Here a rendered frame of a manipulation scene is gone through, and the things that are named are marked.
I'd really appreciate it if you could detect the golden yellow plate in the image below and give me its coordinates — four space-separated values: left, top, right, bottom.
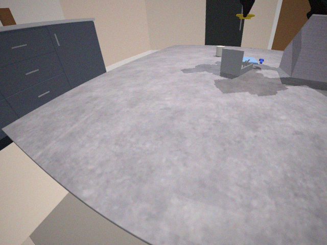
236 14 255 19

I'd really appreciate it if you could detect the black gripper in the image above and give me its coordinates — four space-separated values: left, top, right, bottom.
240 0 255 17

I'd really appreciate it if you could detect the light blue square mat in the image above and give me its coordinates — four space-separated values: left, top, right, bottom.
243 57 258 65

